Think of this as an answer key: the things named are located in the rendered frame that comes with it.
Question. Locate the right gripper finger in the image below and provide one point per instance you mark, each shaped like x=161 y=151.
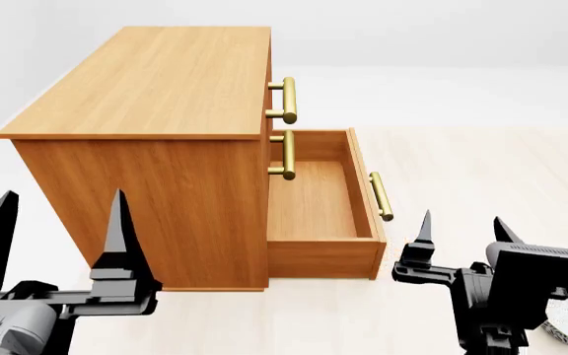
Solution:
x=423 y=251
x=503 y=233

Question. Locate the wooden cabinet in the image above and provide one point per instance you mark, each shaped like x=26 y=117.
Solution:
x=146 y=111

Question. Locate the open wooden drawer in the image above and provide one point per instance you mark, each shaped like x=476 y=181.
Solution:
x=313 y=199

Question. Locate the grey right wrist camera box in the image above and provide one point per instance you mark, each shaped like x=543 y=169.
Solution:
x=540 y=271

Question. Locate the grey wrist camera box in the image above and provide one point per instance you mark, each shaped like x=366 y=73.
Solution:
x=540 y=271
x=8 y=327

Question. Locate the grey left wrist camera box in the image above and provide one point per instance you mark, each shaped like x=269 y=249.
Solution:
x=8 y=327

